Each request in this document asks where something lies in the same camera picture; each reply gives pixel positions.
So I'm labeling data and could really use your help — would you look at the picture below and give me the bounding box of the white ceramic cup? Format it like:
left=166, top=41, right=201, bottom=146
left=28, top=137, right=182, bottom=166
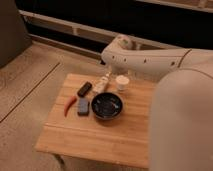
left=115, top=75, right=130, bottom=91

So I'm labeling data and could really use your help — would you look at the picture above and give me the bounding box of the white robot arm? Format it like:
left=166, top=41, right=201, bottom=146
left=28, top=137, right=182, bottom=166
left=101, top=35, right=213, bottom=171

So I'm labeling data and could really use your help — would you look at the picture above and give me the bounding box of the dark ceramic bowl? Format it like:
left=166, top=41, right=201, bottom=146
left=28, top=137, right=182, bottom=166
left=91, top=92, right=123, bottom=120

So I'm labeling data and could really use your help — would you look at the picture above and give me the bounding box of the cream tube bottle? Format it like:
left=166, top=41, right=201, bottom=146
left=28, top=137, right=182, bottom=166
left=93, top=72, right=111, bottom=94

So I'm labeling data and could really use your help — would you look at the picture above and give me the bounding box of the dark brown rectangular block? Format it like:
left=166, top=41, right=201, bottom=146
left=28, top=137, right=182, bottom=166
left=77, top=82, right=92, bottom=97

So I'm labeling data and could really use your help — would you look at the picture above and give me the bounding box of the grey blue sponge block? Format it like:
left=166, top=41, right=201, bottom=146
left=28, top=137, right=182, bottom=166
left=77, top=98, right=89, bottom=116

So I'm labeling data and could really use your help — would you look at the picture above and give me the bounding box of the red chili pepper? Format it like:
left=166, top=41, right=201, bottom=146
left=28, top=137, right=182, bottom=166
left=64, top=96, right=77, bottom=117

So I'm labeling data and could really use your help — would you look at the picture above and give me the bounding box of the wooden side table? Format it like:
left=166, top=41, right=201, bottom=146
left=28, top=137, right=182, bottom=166
left=36, top=74, right=155, bottom=168

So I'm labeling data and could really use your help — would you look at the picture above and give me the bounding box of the white window frame rail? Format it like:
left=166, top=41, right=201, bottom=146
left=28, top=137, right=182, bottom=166
left=19, top=10, right=180, bottom=49

